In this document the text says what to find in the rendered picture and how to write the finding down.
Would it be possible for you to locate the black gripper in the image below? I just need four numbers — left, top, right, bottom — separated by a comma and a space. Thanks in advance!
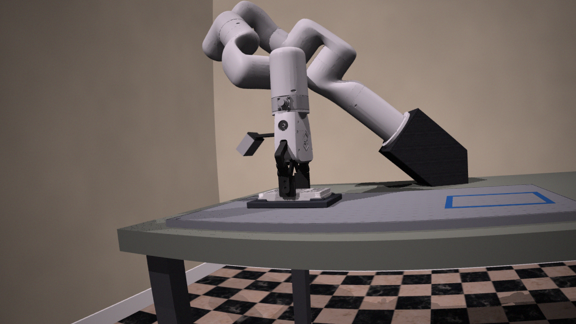
272, 109, 313, 197

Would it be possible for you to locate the blue tape outline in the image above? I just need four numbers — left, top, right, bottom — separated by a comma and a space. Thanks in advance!
445, 192, 555, 209

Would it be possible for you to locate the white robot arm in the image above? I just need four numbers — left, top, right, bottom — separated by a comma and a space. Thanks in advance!
202, 0, 410, 148

